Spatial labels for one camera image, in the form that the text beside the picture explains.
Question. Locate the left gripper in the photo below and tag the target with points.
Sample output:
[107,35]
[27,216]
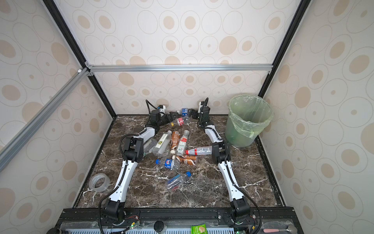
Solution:
[169,118]

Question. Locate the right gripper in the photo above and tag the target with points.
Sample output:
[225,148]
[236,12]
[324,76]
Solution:
[192,112]

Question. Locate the blue label water bottle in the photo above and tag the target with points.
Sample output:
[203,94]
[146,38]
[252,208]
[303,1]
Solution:
[183,112]

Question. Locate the red label clear bottle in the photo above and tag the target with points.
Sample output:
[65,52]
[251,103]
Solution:
[180,121]

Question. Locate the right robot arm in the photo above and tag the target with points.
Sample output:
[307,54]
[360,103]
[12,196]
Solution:
[242,205]

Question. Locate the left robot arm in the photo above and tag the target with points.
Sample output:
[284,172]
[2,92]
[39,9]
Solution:
[131,147]

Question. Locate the green lined mesh waste bin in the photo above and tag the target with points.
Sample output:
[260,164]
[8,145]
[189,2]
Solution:
[248,116]

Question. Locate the orange label tea bottle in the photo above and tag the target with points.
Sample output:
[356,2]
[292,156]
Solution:
[174,142]

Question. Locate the tall clear white-cap bottle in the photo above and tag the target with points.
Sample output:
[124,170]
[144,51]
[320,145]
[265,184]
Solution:
[162,144]

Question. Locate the green cap clear bottle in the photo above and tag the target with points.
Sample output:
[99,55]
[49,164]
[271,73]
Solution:
[149,145]

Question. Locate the red white label bottle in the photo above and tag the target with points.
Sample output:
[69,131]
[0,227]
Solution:
[182,143]

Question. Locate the red cap lying bottle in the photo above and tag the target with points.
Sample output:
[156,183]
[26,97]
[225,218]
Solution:
[199,151]

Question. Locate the blue cap round-label bottle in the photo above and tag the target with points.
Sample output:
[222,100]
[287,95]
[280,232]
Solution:
[169,164]

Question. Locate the brown label lying bottle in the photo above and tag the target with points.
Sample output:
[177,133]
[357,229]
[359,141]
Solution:
[188,160]

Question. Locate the crushed blue cap bottle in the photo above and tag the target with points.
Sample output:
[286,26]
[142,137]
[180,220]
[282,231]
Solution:
[178,180]

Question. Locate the clear tape roll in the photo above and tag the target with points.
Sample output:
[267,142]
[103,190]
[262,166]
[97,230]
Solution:
[99,182]

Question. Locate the black round knob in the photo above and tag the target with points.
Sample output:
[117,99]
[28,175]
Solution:
[159,227]

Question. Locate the green snack packet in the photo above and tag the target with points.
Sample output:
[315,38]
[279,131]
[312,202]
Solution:
[199,229]

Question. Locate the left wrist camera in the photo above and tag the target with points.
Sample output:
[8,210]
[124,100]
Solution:
[161,109]

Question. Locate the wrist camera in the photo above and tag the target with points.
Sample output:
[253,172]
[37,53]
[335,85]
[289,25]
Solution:
[161,109]
[201,104]

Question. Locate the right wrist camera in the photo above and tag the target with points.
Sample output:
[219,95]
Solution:
[201,104]

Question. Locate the horizontal aluminium rail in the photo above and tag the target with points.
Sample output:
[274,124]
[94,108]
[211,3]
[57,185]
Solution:
[181,68]

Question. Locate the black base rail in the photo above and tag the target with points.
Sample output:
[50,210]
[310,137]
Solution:
[177,220]

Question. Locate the pink handled tool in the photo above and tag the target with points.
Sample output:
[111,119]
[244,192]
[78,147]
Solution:
[290,229]

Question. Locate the left diagonal aluminium rail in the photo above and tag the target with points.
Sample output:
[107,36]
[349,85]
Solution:
[24,135]

